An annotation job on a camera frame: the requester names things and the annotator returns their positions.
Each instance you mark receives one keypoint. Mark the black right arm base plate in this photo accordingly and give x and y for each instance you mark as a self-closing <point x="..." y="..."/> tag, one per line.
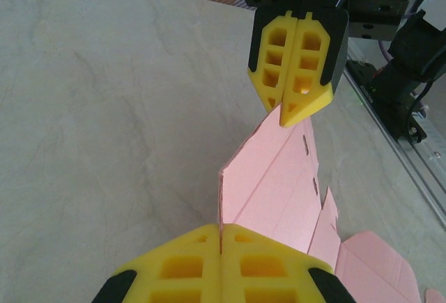
<point x="359" y="73"/>

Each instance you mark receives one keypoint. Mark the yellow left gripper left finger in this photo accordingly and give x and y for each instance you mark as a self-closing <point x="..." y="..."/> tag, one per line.
<point x="209" y="275"/>

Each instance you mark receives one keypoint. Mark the pink paper box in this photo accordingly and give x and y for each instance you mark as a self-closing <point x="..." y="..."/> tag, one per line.
<point x="271" y="184"/>

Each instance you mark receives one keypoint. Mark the long aluminium base rail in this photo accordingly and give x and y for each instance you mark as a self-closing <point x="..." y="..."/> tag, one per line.
<point x="400" y="163"/>

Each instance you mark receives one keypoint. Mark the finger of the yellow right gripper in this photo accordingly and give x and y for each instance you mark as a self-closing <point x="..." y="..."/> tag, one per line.
<point x="275" y="50"/>
<point x="306" y="106"/>

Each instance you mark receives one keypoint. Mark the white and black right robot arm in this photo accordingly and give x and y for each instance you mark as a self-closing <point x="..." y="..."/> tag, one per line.
<point x="407" y="45"/>

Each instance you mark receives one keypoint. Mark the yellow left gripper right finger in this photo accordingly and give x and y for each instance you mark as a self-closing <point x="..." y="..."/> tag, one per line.
<point x="230" y="275"/>

